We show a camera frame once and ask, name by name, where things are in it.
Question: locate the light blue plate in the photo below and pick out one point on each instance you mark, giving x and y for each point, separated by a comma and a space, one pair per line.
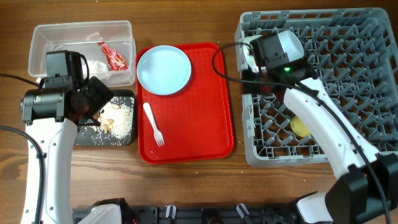
164, 70

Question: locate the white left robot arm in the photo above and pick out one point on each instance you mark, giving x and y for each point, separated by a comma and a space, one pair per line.
65, 100

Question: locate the red snack wrapper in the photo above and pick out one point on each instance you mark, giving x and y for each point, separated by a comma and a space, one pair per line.
113, 57

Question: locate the black food waste tray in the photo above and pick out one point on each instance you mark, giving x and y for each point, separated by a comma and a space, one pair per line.
124, 137

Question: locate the yellow plastic cup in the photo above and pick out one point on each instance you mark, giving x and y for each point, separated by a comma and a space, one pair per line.
298, 127

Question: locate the light blue bowl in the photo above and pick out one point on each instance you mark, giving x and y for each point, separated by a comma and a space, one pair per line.
291, 45

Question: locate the white plastic fork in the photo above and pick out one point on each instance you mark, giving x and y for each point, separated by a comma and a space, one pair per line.
157, 134

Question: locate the mint green bowl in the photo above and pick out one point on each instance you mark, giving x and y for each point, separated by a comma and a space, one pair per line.
252, 52

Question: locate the clear plastic bin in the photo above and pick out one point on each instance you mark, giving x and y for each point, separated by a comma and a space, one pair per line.
83, 37

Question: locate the white napkin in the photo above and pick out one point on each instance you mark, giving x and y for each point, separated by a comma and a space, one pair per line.
96, 69

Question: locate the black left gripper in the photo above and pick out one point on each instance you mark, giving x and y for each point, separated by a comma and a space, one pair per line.
99, 93

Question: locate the food scraps and rice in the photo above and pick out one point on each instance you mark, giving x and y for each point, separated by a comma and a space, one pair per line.
119, 121

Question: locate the red serving tray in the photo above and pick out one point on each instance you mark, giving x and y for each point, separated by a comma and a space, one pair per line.
195, 121

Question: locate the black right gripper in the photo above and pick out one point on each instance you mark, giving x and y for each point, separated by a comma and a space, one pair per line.
248, 89

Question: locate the grey dishwasher rack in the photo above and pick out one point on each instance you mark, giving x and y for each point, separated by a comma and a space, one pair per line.
355, 55

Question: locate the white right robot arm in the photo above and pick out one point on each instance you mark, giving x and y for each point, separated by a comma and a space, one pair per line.
366, 181

